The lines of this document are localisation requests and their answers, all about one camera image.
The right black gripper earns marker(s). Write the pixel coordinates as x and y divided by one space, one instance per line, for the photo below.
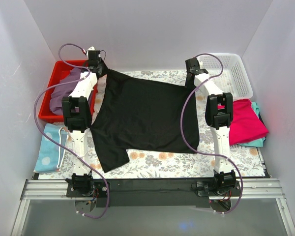
189 80

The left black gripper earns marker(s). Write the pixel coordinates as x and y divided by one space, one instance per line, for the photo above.
101 69

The black t shirt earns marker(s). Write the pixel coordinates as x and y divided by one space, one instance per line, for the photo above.
145 115

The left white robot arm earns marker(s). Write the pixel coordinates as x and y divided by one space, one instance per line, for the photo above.
78 118

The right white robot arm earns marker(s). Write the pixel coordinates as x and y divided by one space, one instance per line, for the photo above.
218 116

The white perforated plastic basket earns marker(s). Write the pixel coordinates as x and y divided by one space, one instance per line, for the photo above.
233 78

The purple crumpled t shirt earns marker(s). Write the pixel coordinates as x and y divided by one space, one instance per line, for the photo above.
66 87

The magenta folded t shirt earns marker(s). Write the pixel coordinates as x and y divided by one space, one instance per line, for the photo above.
241 109

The dark blue folded t shirt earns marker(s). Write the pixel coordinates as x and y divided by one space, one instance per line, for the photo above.
260 118

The teal folded t shirt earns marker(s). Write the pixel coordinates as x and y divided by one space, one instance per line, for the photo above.
254 131

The light blue dotted cloth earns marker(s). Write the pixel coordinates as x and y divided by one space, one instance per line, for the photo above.
50 157

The floral patterned table mat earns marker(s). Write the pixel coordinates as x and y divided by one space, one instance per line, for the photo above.
151 164

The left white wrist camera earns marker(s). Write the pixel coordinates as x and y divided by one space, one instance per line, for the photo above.
92 48

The aluminium mounting rail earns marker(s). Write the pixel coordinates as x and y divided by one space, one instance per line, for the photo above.
252 188

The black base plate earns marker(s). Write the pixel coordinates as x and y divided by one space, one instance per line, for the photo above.
145 192

